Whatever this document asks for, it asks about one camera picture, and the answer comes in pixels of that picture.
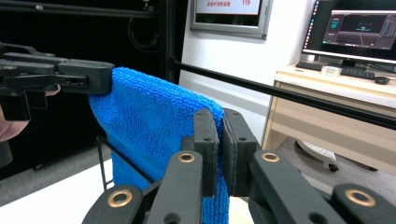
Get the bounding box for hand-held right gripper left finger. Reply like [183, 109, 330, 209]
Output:
[181, 107, 220, 199]

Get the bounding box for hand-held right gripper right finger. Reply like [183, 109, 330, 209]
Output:
[221, 107, 263, 198]

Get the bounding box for blue cloth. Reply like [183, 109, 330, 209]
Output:
[87, 66, 232, 224]

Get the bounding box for black wire rack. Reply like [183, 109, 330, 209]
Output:
[95, 133, 157, 191]

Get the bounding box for black metal crossbar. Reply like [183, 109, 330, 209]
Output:
[170, 60, 396, 131]

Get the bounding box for white wheeled chair base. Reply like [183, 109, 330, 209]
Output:
[294, 138, 341, 173]

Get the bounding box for beige wooden desk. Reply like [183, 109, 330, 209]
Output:
[261, 63, 396, 175]

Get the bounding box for small clear plastic box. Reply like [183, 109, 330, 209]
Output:
[320, 64, 343, 77]

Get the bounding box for white table cover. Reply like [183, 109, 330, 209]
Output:
[0, 158, 115, 224]

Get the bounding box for black keyboard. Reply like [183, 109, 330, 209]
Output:
[294, 61, 376, 80]

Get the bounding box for black computer mouse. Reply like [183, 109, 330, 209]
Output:
[373, 76, 391, 86]

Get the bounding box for computer monitor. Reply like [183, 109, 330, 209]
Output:
[301, 0, 396, 68]

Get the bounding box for coiled black cable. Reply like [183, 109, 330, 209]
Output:
[126, 16, 161, 54]

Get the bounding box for black metal frame stand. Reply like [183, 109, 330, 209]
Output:
[0, 0, 185, 86]

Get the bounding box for grey framed wall sign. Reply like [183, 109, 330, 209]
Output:
[190, 0, 274, 41]

